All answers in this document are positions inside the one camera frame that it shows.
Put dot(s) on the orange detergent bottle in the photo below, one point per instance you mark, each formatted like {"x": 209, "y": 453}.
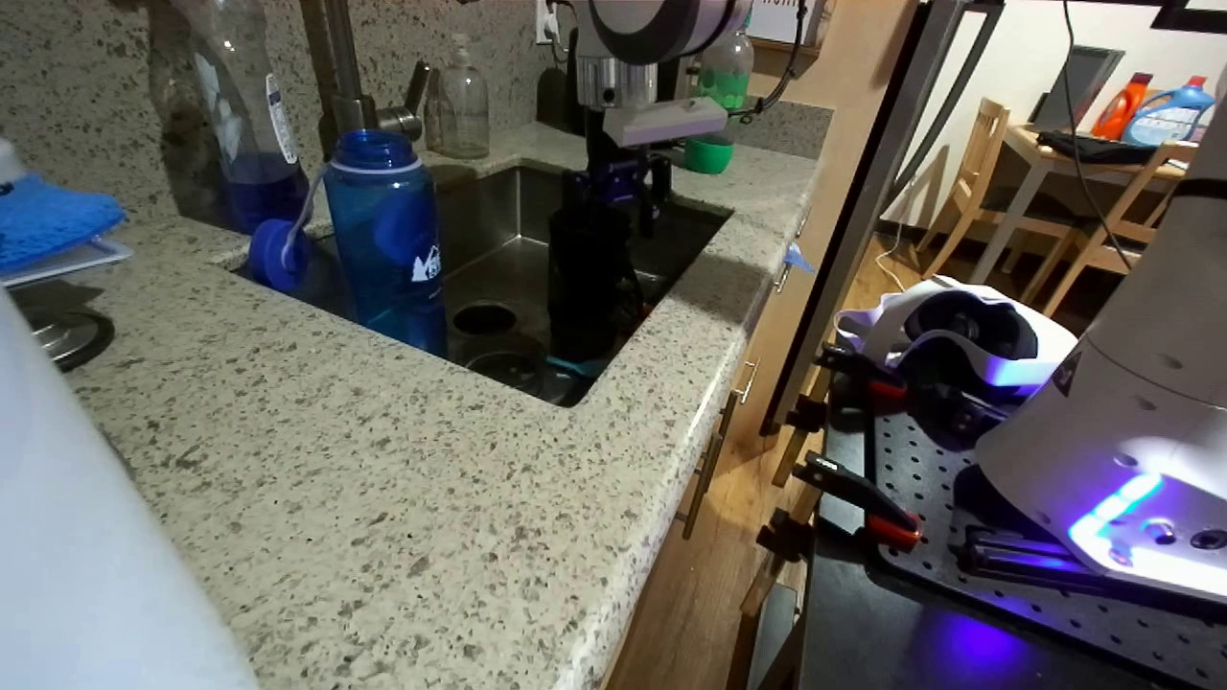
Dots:
{"x": 1121, "y": 110}

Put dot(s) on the stainless steel sink basin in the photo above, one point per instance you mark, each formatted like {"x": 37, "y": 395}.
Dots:
{"x": 513, "y": 273}

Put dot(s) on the black clamp red tip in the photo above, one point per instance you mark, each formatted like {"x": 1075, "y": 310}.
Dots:
{"x": 866, "y": 384}
{"x": 850, "y": 493}

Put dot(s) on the small blue clip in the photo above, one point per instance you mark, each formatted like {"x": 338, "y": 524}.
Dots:
{"x": 795, "y": 258}

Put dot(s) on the blue dish soap bottle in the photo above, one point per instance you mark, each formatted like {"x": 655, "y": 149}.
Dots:
{"x": 215, "y": 115}

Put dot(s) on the wooden table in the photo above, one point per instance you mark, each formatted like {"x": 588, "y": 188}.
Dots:
{"x": 1097, "y": 157}

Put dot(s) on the white VR headset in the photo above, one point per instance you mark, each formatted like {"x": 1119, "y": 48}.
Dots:
{"x": 972, "y": 310}

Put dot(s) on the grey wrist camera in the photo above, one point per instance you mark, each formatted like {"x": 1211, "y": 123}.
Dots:
{"x": 666, "y": 121}

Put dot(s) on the blue cloth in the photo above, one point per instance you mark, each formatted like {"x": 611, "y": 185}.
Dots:
{"x": 50, "y": 217}

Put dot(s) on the blue white detergent bottle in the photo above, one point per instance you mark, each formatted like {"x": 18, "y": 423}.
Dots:
{"x": 1170, "y": 115}

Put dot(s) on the blue water bottle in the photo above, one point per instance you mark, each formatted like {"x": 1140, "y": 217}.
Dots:
{"x": 384, "y": 241}

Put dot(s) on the wooden chair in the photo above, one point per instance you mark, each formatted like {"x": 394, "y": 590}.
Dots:
{"x": 979, "y": 153}

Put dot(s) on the teal brush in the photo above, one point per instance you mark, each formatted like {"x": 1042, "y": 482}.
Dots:
{"x": 577, "y": 373}

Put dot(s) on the small clear glass bottle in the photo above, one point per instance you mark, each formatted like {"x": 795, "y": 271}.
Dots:
{"x": 457, "y": 115}

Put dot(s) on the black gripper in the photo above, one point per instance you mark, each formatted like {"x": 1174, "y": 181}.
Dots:
{"x": 627, "y": 157}

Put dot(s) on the metal gooseneck faucet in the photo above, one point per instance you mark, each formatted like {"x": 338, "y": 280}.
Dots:
{"x": 338, "y": 62}

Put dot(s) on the black perforated breadboard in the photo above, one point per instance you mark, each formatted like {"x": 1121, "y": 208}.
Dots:
{"x": 942, "y": 447}

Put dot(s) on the white wall outlet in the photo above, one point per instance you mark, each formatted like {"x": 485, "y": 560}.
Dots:
{"x": 547, "y": 20}

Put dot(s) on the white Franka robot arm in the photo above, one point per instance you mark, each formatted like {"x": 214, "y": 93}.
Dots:
{"x": 1125, "y": 384}

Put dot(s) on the black metal pole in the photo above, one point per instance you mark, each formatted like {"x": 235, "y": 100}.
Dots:
{"x": 869, "y": 217}

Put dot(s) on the round dark metal dish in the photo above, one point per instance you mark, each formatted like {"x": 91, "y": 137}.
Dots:
{"x": 62, "y": 331}

